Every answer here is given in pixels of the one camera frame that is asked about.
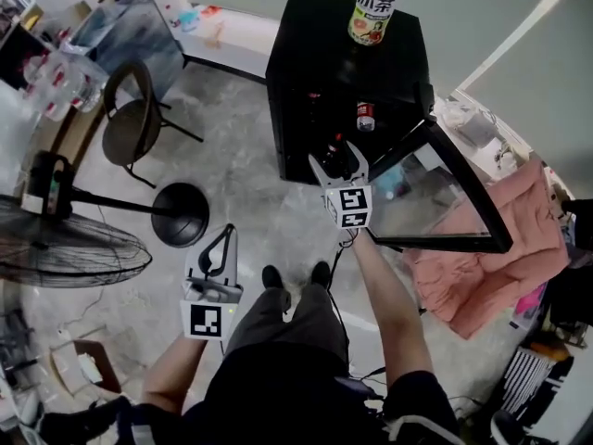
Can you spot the white low ledge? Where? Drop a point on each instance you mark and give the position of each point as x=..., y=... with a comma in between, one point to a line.
x=236, y=40

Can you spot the pack of clear water bottles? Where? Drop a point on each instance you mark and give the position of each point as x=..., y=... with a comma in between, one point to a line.
x=60, y=86

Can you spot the person's right leg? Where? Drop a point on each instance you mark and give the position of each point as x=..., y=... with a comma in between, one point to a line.
x=319, y=322

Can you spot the person's right forearm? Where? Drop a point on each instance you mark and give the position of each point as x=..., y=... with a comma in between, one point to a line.
x=389, y=304

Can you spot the person's right black shoe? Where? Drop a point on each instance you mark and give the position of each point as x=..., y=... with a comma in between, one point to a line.
x=320, y=274

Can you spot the person's black shoe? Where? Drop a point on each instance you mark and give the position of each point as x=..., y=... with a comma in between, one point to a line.
x=320, y=274
x=272, y=277

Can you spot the clear water bottle red label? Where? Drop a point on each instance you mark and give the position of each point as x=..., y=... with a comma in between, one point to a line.
x=365, y=116

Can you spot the yellow label tea bottle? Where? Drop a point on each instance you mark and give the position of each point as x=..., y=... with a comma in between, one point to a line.
x=370, y=16

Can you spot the clear plastic bag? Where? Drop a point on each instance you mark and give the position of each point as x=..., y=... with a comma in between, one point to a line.
x=468, y=123

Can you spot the black white striped cloth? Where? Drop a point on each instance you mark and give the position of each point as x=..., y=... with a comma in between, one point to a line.
x=528, y=383

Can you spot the black round seat chair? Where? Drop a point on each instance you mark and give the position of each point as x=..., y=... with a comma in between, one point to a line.
x=125, y=132

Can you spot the person's leg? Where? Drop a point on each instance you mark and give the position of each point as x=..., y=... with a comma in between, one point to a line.
x=319, y=322
x=259, y=318

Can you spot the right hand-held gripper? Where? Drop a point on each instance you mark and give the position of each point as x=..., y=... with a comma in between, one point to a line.
x=354, y=207

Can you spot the pink cushioned chair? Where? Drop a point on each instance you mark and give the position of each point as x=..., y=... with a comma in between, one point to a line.
x=486, y=285

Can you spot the brown wooden stool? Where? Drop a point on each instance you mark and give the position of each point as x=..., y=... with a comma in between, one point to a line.
x=109, y=364

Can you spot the person's left leg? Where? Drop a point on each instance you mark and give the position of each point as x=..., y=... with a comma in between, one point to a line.
x=259, y=318

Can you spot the black mini fridge cabinet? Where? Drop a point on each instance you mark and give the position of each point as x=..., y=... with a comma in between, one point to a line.
x=315, y=49

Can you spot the clear plastic toy bin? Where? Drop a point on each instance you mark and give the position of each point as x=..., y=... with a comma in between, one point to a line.
x=530, y=304

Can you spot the brown wooden bench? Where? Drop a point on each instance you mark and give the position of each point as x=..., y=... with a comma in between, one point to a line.
x=76, y=137

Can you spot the black pedestal fan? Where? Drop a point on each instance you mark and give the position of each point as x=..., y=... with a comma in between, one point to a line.
x=180, y=216

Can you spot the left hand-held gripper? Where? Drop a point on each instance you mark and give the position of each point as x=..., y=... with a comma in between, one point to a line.
x=206, y=320

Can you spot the glass fridge door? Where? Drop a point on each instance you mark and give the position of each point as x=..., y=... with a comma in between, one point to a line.
x=417, y=197

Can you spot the person's left forearm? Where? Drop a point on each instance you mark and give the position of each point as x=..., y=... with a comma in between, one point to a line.
x=171, y=373

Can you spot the person's left black shoe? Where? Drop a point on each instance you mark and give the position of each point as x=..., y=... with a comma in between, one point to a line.
x=272, y=277

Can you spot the person's dark navy shirt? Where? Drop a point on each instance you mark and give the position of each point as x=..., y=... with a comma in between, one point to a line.
x=278, y=397

